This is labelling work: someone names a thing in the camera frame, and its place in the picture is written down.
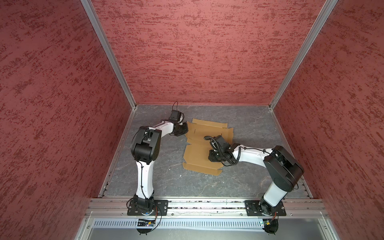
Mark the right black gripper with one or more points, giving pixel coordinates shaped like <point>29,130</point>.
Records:
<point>212,158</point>

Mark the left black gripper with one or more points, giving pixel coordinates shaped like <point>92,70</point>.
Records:
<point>184,130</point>

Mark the brown cardboard box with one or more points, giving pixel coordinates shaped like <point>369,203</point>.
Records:
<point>197,151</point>

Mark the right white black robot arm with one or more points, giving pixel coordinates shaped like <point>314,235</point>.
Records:
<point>285,171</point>

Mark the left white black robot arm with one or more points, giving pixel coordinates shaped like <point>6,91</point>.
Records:
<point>145,148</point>

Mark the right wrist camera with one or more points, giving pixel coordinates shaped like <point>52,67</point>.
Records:
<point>220,143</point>

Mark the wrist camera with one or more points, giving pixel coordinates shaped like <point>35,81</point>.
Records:
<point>176,116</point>
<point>220,143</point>

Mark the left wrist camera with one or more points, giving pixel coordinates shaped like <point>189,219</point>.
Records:
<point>176,116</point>

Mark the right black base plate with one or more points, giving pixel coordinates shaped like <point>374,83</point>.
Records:
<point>262,208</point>

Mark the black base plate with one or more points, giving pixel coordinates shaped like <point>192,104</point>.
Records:
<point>157,208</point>
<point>262,208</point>

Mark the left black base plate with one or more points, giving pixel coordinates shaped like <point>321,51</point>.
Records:
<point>157,208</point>

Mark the right controller board with wires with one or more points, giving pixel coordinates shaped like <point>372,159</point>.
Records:
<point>271,226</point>

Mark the controller board with wires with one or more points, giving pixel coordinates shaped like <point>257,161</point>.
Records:
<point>146,226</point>
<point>271,226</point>

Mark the left controller board with wires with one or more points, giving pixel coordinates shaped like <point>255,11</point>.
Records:
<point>146,226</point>

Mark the white slotted cable duct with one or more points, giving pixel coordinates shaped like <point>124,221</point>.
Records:
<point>189,224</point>

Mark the aluminium front rail frame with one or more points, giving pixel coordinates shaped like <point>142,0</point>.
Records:
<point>208,208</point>

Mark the left aluminium corner post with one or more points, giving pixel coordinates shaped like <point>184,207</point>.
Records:
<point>97,26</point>

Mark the aluminium corner post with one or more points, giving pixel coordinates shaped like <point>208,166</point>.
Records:
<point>317,26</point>
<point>97,26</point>

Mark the right aluminium corner post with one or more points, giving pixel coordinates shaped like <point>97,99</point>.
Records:
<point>317,26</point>

